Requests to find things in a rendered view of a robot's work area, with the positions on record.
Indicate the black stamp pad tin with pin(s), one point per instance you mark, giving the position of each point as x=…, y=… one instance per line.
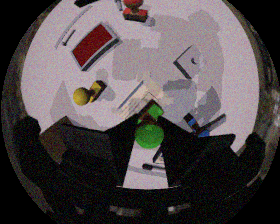
x=158, y=157

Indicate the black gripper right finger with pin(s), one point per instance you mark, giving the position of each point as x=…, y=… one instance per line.
x=182, y=150

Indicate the dark red ink pad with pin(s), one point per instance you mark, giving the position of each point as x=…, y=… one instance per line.
x=92, y=45

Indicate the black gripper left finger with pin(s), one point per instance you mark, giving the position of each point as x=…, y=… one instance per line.
x=114, y=144

